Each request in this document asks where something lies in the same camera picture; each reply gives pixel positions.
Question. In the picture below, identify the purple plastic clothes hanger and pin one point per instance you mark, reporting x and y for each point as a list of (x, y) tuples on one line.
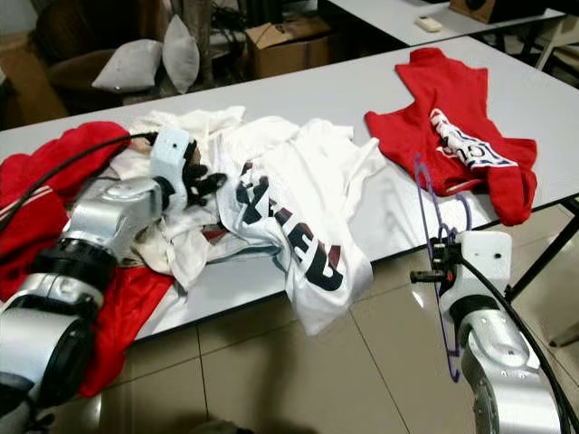
[(448, 334)]

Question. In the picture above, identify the white t-shirt dark print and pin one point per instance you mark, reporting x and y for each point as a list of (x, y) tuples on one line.
[(317, 181)]

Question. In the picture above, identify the red t-shirt white logo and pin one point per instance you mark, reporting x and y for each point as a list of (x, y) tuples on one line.
[(443, 90)]

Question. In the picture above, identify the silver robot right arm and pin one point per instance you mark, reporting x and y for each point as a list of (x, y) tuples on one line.
[(507, 380)]

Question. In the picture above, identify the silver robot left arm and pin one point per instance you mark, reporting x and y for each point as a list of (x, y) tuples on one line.
[(54, 344)]

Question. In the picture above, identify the cream crumpled garment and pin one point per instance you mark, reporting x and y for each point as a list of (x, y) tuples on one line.
[(190, 258)]

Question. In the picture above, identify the black table leg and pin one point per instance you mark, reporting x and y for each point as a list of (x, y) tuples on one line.
[(543, 250)]

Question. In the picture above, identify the grey square pillow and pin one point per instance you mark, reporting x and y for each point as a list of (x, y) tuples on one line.
[(127, 68), (183, 56)]

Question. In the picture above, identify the red jacket white stripes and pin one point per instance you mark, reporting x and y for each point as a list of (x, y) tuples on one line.
[(54, 163)]

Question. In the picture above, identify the open cardboard box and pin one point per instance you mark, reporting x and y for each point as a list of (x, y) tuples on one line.
[(289, 56)]

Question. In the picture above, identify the tan cardboard box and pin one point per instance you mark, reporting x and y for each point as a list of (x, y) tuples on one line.
[(23, 90)]

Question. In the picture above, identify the brown armchair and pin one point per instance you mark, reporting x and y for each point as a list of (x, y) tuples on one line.
[(72, 27)]

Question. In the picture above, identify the white remote control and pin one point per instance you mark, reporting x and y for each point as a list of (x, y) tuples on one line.
[(428, 23)]

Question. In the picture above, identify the robot leg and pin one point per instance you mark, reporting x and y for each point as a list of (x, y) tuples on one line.
[(222, 428)]

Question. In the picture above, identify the white desk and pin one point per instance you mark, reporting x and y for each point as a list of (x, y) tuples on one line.
[(389, 14)]

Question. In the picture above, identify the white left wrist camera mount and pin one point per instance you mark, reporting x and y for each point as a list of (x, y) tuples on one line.
[(170, 149)]

